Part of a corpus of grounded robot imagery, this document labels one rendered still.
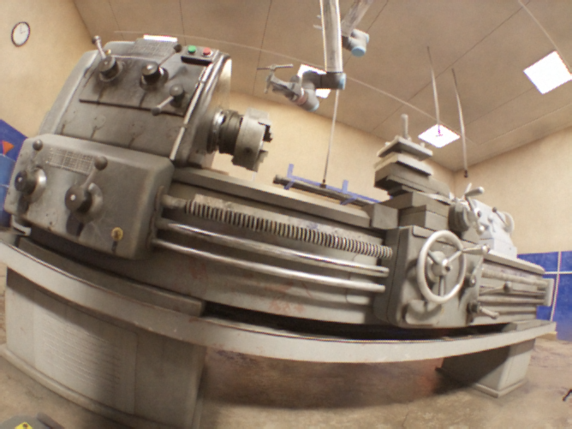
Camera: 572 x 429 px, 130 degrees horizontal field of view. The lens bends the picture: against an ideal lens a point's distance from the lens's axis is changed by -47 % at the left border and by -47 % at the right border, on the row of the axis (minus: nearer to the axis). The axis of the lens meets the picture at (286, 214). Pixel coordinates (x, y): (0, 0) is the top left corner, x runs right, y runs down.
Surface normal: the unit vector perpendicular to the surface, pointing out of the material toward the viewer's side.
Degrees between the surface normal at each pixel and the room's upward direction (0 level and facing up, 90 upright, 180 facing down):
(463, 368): 90
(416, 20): 180
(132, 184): 90
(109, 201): 90
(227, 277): 90
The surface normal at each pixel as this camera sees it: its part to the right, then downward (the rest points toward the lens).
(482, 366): -0.96, -0.23
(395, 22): -0.20, 0.96
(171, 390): 0.21, -0.14
